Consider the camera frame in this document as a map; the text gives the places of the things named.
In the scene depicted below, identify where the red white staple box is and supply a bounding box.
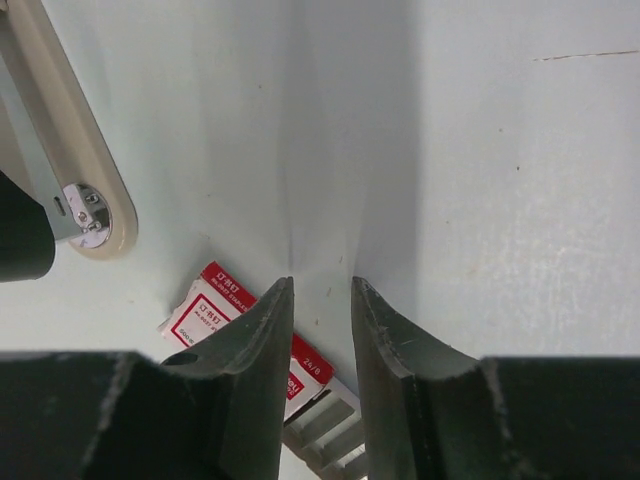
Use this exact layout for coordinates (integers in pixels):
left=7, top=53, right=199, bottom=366
left=158, top=261, right=369, bottom=479

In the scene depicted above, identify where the beige black stapler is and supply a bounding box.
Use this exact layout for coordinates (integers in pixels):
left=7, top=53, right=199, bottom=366
left=1, top=1, right=138, bottom=282

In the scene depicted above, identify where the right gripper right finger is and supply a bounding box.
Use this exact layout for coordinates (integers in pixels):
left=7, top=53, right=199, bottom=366
left=351, top=277, right=639, bottom=479

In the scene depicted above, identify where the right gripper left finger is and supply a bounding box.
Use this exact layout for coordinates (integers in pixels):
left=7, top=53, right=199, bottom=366
left=1, top=277, right=294, bottom=479

